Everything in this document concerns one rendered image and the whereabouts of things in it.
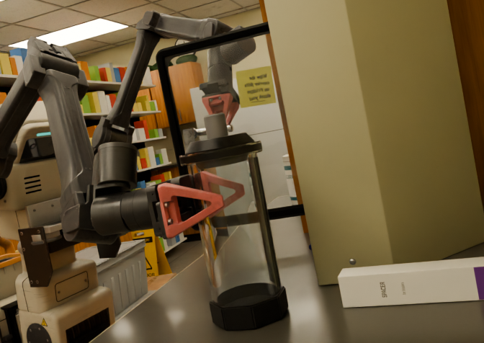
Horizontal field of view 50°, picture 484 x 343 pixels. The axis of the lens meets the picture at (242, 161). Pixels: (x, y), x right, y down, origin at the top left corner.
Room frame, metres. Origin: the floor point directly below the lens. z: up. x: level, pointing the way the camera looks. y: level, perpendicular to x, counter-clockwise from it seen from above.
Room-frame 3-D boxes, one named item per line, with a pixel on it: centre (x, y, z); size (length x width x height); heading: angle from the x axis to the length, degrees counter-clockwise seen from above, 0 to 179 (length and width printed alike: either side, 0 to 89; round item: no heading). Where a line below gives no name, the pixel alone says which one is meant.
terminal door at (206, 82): (1.09, -0.01, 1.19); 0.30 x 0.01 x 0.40; 74
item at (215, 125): (0.68, 0.02, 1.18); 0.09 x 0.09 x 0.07
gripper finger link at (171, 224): (0.66, 0.07, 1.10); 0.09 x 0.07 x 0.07; 72
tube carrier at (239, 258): (0.68, 0.03, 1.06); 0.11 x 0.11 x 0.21
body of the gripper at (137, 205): (0.71, 0.13, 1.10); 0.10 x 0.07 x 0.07; 162
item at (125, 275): (2.99, 0.96, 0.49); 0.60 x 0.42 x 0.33; 162
